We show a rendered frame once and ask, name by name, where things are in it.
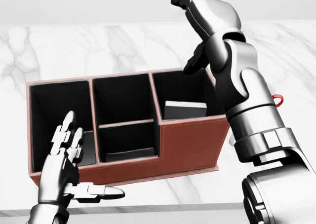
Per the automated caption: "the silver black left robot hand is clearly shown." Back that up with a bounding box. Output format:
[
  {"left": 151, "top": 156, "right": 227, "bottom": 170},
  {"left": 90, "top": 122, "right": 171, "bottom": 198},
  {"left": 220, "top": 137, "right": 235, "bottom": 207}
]
[{"left": 39, "top": 110, "right": 125, "bottom": 205}]

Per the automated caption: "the red-brown desk caddy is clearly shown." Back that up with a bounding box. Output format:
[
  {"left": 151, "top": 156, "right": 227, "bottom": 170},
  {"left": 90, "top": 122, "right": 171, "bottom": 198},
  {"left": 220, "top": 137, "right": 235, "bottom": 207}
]
[{"left": 26, "top": 67, "right": 231, "bottom": 188}]

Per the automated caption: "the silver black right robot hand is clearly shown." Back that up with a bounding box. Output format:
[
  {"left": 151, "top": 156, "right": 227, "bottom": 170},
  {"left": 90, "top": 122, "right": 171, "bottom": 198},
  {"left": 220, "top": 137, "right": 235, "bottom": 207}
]
[{"left": 170, "top": 0, "right": 242, "bottom": 76}]

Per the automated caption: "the dark grey book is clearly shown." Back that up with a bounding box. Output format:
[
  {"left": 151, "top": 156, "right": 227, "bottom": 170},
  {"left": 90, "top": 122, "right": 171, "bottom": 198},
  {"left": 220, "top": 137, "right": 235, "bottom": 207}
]
[{"left": 163, "top": 100, "right": 207, "bottom": 121}]

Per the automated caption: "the white mug with red handle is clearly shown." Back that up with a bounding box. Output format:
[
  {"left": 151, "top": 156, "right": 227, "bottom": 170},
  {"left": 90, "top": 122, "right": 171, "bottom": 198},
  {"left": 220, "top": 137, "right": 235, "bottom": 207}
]
[{"left": 269, "top": 84, "right": 285, "bottom": 109}]

